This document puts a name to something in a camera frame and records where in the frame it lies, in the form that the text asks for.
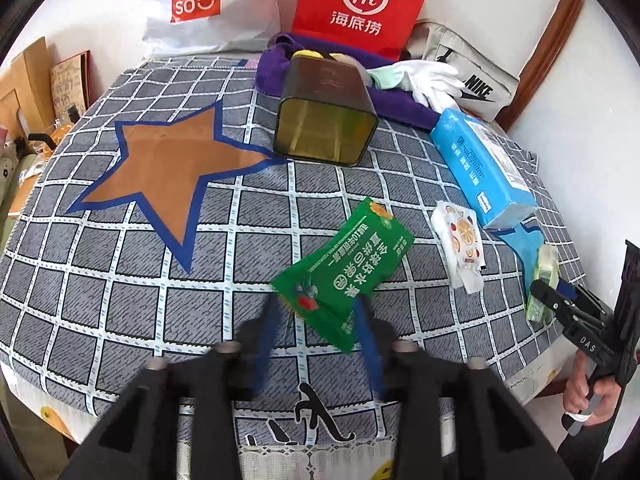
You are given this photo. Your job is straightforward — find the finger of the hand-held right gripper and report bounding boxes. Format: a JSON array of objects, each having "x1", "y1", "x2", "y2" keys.
[
  {"x1": 530, "y1": 280, "x2": 576, "y2": 317},
  {"x1": 554, "y1": 279, "x2": 603, "y2": 313}
]

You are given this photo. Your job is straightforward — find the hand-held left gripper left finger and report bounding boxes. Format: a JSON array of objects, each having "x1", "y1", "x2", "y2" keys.
[{"x1": 57, "y1": 295, "x2": 281, "y2": 480}]

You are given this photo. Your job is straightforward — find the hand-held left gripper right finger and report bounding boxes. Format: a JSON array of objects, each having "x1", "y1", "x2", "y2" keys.
[{"x1": 350, "y1": 295, "x2": 576, "y2": 480}]

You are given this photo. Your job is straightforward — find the small light green packet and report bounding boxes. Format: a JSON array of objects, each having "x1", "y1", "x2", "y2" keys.
[{"x1": 527, "y1": 245, "x2": 560, "y2": 323}]

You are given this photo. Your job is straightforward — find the green snack packet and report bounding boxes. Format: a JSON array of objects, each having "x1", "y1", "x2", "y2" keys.
[{"x1": 270, "y1": 196, "x2": 415, "y2": 353}]

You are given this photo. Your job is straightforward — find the yellow fabric pouch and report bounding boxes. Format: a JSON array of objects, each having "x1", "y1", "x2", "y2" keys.
[{"x1": 291, "y1": 49, "x2": 361, "y2": 64}]

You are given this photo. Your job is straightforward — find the person's right hand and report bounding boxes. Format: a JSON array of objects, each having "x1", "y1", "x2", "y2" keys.
[{"x1": 562, "y1": 352, "x2": 631, "y2": 428}]

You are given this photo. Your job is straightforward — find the blue tape mark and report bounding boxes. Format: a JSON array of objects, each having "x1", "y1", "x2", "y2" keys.
[{"x1": 497, "y1": 220, "x2": 548, "y2": 301}]

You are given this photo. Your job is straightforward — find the white packet with orange print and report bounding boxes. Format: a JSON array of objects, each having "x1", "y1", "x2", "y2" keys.
[{"x1": 432, "y1": 201, "x2": 487, "y2": 295}]

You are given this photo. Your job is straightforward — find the grey checked blanket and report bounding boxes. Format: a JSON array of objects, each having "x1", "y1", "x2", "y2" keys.
[{"x1": 0, "y1": 52, "x2": 576, "y2": 480}]

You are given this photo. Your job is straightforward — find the blue tissue pack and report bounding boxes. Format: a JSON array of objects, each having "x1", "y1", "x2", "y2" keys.
[{"x1": 430, "y1": 107, "x2": 540, "y2": 231}]

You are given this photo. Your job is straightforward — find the brown paper star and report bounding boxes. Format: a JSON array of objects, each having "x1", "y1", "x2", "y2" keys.
[{"x1": 67, "y1": 101, "x2": 288, "y2": 275}]

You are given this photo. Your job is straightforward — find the dark green tin box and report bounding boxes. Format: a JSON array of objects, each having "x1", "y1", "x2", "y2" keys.
[{"x1": 272, "y1": 55, "x2": 379, "y2": 167}]

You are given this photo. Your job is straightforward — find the grey sling bag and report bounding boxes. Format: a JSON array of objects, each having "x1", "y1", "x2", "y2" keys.
[{"x1": 405, "y1": 20, "x2": 521, "y2": 123}]

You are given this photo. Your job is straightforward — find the white cotton gloves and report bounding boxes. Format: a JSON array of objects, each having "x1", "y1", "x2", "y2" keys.
[{"x1": 372, "y1": 59, "x2": 463, "y2": 111}]

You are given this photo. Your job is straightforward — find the purple towel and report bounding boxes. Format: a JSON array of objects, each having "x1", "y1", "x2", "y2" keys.
[{"x1": 255, "y1": 31, "x2": 442, "y2": 132}]

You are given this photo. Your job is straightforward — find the mint green cloth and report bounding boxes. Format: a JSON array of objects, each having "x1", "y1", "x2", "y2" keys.
[{"x1": 367, "y1": 67, "x2": 402, "y2": 90}]

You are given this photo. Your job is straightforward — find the white plastic shopping bag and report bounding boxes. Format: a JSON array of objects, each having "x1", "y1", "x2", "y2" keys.
[{"x1": 141, "y1": 0, "x2": 281, "y2": 58}]

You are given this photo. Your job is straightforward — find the wooden headboard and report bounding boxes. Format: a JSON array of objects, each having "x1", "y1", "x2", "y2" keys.
[{"x1": 0, "y1": 37, "x2": 56, "y2": 126}]

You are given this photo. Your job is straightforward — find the red paper bag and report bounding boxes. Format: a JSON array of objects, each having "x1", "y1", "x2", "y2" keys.
[{"x1": 291, "y1": 0, "x2": 437, "y2": 61}]

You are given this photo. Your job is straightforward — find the brown wooden door frame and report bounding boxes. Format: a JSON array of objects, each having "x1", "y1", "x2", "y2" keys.
[{"x1": 495, "y1": 0, "x2": 588, "y2": 133}]

